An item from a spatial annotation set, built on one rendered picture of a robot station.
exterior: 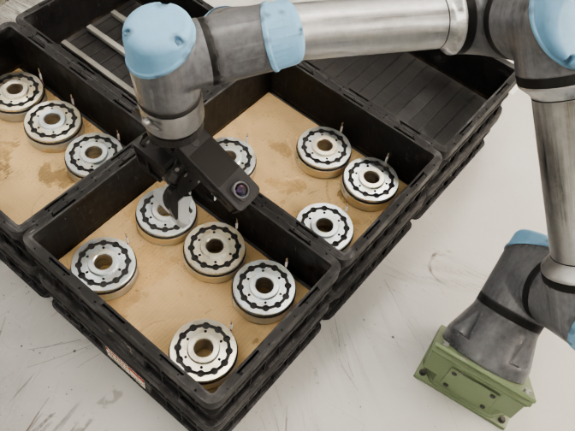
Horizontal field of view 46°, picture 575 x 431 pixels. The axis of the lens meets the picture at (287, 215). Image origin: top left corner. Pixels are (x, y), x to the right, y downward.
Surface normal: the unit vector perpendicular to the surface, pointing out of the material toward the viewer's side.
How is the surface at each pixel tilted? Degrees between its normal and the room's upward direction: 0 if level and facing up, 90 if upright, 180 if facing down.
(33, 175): 0
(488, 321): 33
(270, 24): 27
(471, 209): 0
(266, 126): 0
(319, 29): 47
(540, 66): 78
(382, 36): 72
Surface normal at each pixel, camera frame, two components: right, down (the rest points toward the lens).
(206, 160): 0.42, -0.17
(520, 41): -0.91, 0.36
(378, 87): 0.09, -0.56
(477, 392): -0.53, 0.67
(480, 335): -0.42, -0.44
